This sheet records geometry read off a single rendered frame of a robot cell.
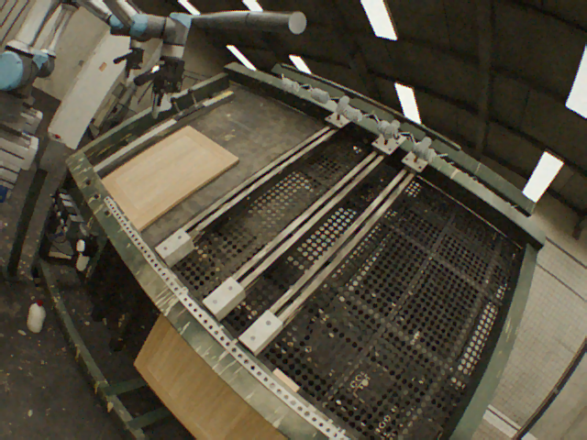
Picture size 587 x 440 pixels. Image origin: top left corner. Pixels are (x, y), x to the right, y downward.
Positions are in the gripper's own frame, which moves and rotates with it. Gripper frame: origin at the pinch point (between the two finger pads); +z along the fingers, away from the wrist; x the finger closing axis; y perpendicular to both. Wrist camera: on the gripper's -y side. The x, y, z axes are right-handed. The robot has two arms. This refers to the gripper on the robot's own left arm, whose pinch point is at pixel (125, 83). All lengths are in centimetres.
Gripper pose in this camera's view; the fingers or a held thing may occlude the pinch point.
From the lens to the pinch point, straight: 170.8
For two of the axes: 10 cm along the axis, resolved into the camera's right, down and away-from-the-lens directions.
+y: 7.0, -1.4, 7.0
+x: -6.6, -5.0, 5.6
